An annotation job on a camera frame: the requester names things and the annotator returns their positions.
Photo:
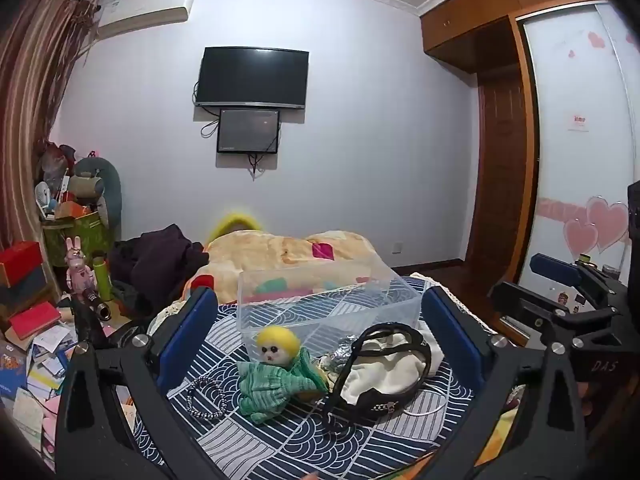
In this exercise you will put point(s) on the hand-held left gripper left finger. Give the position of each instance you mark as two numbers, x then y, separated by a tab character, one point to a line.
186	332

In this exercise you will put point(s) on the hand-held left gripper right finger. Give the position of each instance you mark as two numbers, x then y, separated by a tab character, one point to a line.
451	332

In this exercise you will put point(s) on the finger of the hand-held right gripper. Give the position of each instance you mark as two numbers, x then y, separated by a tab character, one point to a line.
530	310
552	266

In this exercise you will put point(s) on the white bag with black trim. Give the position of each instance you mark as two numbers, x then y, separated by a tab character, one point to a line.
385	370

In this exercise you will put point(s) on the yellow-haired doll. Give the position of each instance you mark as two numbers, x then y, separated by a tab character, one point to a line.
267	385

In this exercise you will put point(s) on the clear plastic storage box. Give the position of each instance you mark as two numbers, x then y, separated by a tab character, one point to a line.
320	305

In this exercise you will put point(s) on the small pink heart sticker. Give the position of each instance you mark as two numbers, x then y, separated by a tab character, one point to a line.
580	237

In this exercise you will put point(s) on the large pink heart sticker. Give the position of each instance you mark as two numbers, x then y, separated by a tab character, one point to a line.
609	220

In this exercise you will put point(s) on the dark clothing pile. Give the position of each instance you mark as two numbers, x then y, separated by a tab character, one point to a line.
150	260

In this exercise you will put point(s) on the wooden door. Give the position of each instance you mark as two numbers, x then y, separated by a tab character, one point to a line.
505	185

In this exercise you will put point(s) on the black flashlight on stand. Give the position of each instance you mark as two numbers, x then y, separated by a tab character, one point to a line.
95	305

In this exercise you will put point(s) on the green bottle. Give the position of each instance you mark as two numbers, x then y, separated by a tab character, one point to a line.
102	280

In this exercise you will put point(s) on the white sliding wardrobe door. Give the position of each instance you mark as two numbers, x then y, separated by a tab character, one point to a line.
575	160

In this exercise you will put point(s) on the crumpled silver foil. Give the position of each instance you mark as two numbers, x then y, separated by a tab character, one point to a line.
344	352

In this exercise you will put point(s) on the yellow fuzzy object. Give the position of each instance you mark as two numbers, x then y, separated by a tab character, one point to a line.
235	222

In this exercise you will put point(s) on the pink rabbit figurine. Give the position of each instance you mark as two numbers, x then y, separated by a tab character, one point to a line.
77	270

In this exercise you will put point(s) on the beige floral quilt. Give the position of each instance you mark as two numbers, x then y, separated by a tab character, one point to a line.
295	252

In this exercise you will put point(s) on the green bag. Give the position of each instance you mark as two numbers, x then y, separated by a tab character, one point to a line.
75	237

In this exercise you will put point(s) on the red and white label sticker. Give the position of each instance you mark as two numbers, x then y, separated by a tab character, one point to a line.
580	121

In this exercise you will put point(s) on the red book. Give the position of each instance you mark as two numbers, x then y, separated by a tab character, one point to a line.
35	320

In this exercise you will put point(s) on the blue wave-patterned blanket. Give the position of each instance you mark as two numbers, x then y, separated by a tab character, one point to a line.
300	435

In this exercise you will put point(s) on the pile of papers and books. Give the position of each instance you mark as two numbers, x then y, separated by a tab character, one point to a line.
35	385

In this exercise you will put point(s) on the grey plush pillow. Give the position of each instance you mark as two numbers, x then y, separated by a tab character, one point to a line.
107	185

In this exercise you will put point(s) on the red box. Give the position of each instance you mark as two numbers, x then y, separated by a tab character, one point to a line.
20	257

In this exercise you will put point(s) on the small white fan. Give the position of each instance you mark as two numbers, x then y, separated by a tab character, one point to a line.
43	195

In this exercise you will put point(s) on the small black monitor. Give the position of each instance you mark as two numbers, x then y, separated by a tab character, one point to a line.
248	130

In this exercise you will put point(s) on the wooden overhead cabinet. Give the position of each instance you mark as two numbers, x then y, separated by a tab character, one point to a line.
480	20

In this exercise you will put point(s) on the brown striped curtain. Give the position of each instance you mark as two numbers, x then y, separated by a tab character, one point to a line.
30	90

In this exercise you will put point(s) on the white air conditioner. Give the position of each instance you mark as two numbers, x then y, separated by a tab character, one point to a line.
145	15

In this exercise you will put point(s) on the wall socket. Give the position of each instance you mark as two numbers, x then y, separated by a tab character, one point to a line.
397	247

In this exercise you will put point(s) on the black wall television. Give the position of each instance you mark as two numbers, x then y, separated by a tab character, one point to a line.
252	77

